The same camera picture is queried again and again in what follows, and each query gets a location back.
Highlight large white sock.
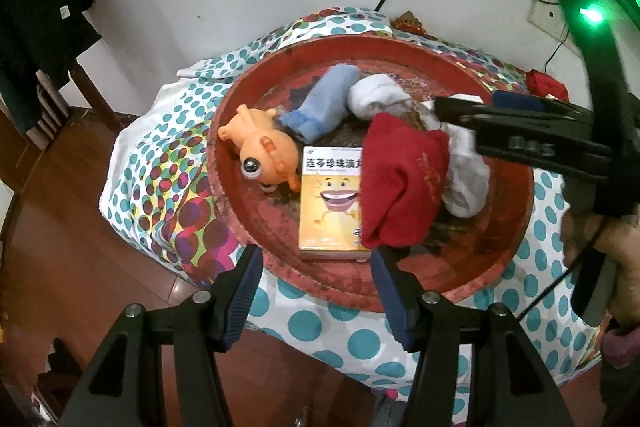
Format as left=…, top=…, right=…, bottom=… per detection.
left=440, top=122, right=493, bottom=218

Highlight red gold ornament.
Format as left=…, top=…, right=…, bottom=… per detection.
left=391, top=10, right=427, bottom=32

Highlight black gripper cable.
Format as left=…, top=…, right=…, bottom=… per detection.
left=517, top=237, right=601, bottom=323

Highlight light blue sock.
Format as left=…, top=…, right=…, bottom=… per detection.
left=279, top=64, right=360, bottom=142

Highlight short black adapter cable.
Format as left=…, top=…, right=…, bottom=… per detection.
left=541, top=34, right=568, bottom=75

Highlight polka dot bedsheet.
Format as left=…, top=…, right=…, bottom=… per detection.
left=98, top=6, right=608, bottom=413

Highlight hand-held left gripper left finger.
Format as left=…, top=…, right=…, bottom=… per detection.
left=60, top=244, right=264, bottom=427

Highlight person's right hand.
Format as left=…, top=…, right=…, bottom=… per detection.
left=597, top=214, right=640, bottom=325

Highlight plain red sock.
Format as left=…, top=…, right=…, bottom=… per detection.
left=525, top=69, right=571, bottom=102

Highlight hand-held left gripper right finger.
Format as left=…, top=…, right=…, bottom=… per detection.
left=370, top=247, right=576, bottom=427

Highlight yellow medicine box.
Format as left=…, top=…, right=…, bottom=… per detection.
left=298, top=146, right=373, bottom=254

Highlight white mesh sock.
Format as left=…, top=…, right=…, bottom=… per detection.
left=417, top=99, right=451, bottom=132

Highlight small white sock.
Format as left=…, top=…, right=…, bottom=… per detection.
left=347, top=73, right=413, bottom=120

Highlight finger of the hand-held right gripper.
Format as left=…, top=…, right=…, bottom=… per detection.
left=492, top=91, right=601, bottom=125
left=432, top=96, right=617, bottom=180

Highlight dark hanging clothes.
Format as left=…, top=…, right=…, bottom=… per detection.
left=0, top=0, right=103, bottom=132

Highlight round red tray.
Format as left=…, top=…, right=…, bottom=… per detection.
left=206, top=34, right=536, bottom=312

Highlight wooden chair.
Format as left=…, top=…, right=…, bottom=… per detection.
left=25, top=52, right=123, bottom=142

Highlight white wall plate with hole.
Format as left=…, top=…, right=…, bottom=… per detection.
left=529, top=0, right=571, bottom=40

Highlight red embroidered sock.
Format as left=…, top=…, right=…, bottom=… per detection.
left=359, top=112, right=448, bottom=250

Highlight orange toy pig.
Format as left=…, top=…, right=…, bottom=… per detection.
left=218, top=104, right=302, bottom=192

